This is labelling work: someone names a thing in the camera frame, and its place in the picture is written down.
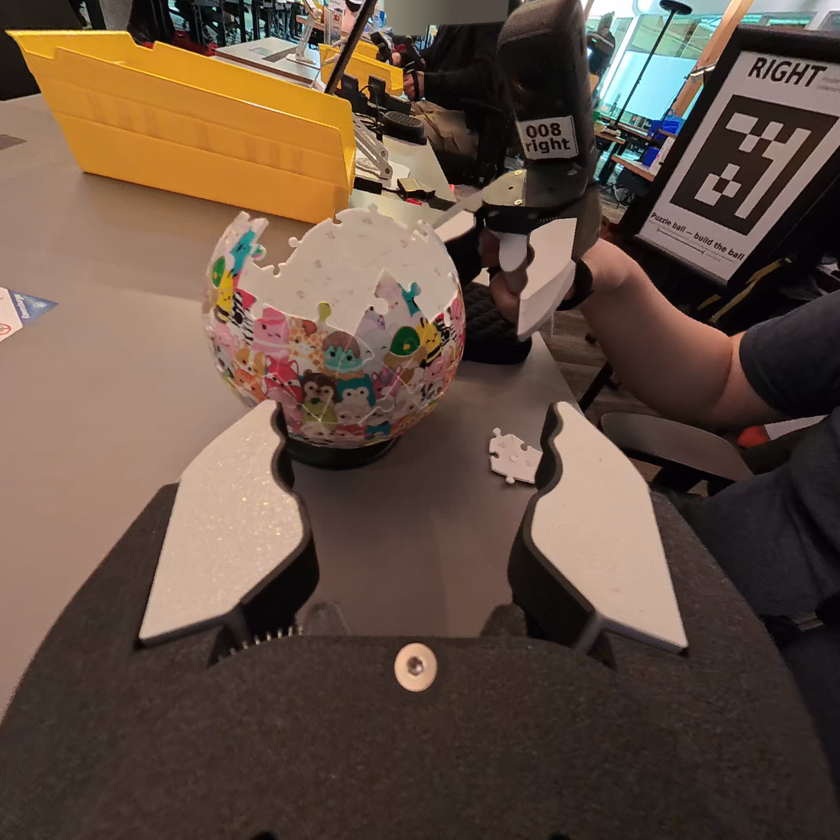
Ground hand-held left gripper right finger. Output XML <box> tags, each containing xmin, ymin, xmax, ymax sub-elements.
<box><xmin>508</xmin><ymin>400</ymin><xmax>690</xmax><ymax>656</ymax></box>

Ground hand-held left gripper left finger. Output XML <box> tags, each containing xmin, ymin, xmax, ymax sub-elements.
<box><xmin>138</xmin><ymin>400</ymin><xmax>320</xmax><ymax>647</ymax></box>

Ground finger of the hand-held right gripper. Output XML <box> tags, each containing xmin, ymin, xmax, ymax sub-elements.
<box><xmin>430</xmin><ymin>197</ymin><xmax>488</xmax><ymax>245</ymax></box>
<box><xmin>516</xmin><ymin>217</ymin><xmax>580</xmax><ymax>342</ymax></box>

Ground joined puzzle pieces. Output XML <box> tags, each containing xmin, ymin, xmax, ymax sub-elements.
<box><xmin>487</xmin><ymin>428</ymin><xmax>544</xmax><ymax>485</ymax></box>

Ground black ball stand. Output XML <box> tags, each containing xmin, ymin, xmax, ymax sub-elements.
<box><xmin>285</xmin><ymin>433</ymin><xmax>401</xmax><ymax>470</ymax></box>

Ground colourful puzzle ball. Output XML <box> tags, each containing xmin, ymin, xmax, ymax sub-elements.
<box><xmin>203</xmin><ymin>205</ymin><xmax>467</xmax><ymax>454</ymax></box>

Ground person's right forearm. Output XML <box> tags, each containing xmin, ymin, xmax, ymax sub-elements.
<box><xmin>577</xmin><ymin>239</ymin><xmax>782</xmax><ymax>431</ymax></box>

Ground person's right hand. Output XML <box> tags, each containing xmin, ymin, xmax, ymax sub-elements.
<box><xmin>482</xmin><ymin>246</ymin><xmax>527</xmax><ymax>320</ymax></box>

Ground neighbouring white desk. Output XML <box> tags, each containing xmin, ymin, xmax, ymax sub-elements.
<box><xmin>217</xmin><ymin>36</ymin><xmax>458</xmax><ymax>206</ymax></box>

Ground black wrist rest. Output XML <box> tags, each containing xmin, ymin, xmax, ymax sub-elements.
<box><xmin>459</xmin><ymin>279</ymin><xmax>534</xmax><ymax>365</ymax></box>

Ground office chair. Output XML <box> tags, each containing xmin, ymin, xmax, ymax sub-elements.
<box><xmin>600</xmin><ymin>412</ymin><xmax>754</xmax><ymax>493</ymax></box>

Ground small yellow bin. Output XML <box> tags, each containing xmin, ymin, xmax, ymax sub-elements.
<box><xmin>318</xmin><ymin>41</ymin><xmax>406</xmax><ymax>98</ymax></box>

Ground person's dark clothing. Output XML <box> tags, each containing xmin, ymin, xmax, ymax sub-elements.
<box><xmin>656</xmin><ymin>298</ymin><xmax>840</xmax><ymax>723</ymax></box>

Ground black pole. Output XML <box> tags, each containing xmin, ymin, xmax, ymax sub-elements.
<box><xmin>323</xmin><ymin>0</ymin><xmax>380</xmax><ymax>98</ymax></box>

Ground framed marker sign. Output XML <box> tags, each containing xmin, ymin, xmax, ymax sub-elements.
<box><xmin>620</xmin><ymin>26</ymin><xmax>840</xmax><ymax>290</ymax></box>

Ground yellow plastic bin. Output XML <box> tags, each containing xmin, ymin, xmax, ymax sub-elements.
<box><xmin>7</xmin><ymin>29</ymin><xmax>357</xmax><ymax>224</ymax></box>

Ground instruction leaflet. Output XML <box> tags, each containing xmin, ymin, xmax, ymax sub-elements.
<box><xmin>0</xmin><ymin>287</ymin><xmax>59</xmax><ymax>343</ymax></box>

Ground black wrist strap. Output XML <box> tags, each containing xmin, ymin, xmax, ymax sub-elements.
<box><xmin>556</xmin><ymin>258</ymin><xmax>596</xmax><ymax>312</ymax></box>

